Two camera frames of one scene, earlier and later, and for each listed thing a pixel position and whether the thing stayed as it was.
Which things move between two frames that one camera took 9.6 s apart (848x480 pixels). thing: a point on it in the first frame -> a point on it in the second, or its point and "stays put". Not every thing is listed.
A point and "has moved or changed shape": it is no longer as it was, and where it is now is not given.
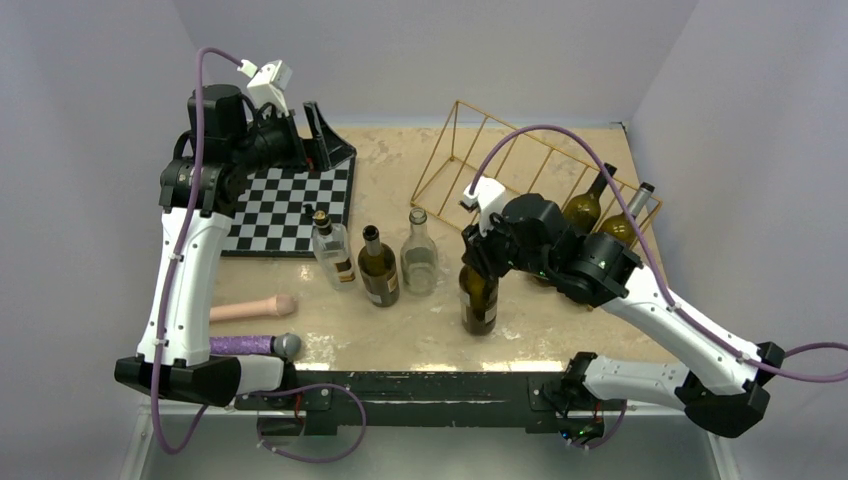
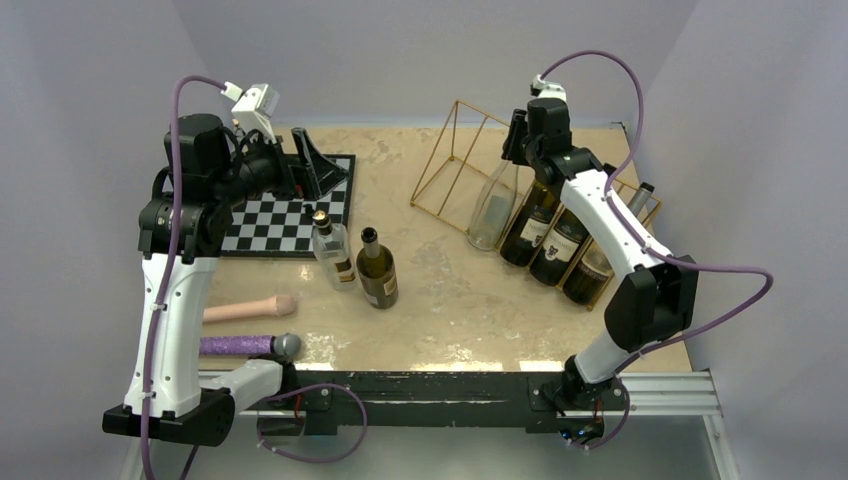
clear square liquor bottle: (332, 250) stays put
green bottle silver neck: (378, 270) stays put
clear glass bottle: (419, 261) has moved or changed shape
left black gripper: (331, 149) -> (320, 173)
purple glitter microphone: (285, 344) stays put
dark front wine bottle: (479, 296) has moved or changed shape
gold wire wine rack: (493, 163) stays put
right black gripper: (478, 251) -> (512, 151)
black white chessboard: (275, 216) stays put
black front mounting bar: (354, 402) stays put
